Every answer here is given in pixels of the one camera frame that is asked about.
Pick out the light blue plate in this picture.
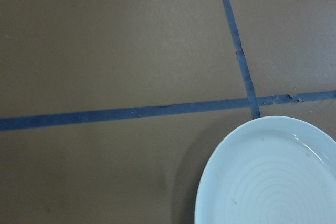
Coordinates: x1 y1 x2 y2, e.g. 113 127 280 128
194 116 335 223

